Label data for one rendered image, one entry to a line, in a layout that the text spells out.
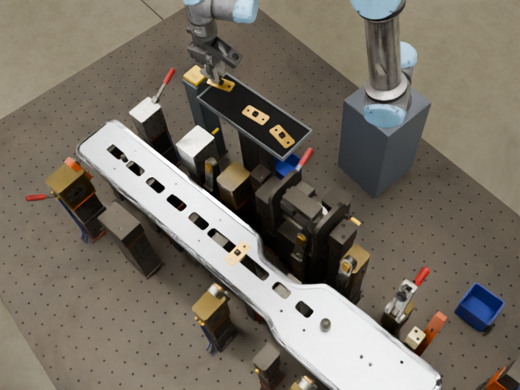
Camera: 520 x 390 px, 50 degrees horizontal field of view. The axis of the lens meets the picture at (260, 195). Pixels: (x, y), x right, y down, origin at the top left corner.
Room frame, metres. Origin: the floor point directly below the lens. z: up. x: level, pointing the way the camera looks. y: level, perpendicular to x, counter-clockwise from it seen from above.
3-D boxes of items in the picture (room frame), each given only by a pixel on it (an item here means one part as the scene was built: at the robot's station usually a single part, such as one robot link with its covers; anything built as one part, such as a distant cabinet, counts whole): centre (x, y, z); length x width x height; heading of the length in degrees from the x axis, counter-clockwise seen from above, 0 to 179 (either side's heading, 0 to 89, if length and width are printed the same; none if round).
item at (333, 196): (0.81, -0.24, 0.89); 0.09 x 0.08 x 0.38; 131
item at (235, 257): (0.71, 0.09, 1.01); 0.08 x 0.04 x 0.01; 131
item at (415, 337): (0.37, -0.36, 0.88); 0.04 x 0.04 x 0.37; 41
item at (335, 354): (0.72, 0.11, 1.00); 1.38 x 0.22 x 0.02; 41
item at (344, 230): (0.68, -0.22, 0.91); 0.07 x 0.05 x 0.42; 131
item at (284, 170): (1.15, -0.11, 0.75); 0.11 x 0.10 x 0.09; 41
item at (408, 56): (1.12, -0.45, 1.27); 0.13 x 0.12 x 0.14; 158
